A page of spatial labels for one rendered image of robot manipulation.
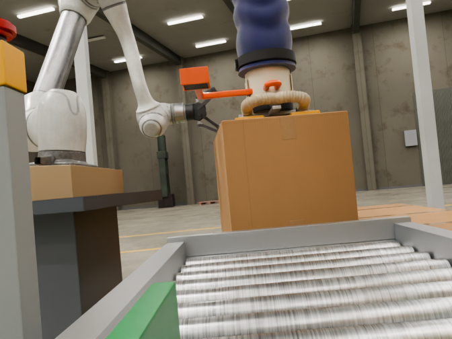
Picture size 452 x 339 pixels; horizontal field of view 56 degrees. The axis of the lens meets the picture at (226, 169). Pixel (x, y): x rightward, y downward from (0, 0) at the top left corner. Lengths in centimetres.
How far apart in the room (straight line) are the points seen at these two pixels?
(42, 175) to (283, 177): 74
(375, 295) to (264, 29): 109
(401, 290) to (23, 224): 62
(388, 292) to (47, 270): 104
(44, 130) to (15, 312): 88
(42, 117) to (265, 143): 74
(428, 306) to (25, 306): 60
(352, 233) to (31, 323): 86
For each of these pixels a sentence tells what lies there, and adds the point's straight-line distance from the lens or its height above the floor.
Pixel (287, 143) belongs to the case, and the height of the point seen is 86.
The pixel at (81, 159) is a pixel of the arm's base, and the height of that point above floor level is 88.
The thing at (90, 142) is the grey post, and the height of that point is 129.
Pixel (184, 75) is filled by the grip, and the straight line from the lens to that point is 130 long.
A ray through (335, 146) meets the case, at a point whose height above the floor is 83.
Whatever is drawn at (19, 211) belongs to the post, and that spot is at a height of 74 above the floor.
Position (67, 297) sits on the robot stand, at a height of 44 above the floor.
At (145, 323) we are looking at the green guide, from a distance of 38.
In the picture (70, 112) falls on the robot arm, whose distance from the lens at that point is 152.
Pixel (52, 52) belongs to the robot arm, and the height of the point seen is 131.
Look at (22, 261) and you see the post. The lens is 73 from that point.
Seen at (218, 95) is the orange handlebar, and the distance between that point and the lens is 158.
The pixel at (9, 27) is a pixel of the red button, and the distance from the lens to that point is 78.
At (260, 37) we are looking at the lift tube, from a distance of 159.
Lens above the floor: 75
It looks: 2 degrees up
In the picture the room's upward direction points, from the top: 5 degrees counter-clockwise
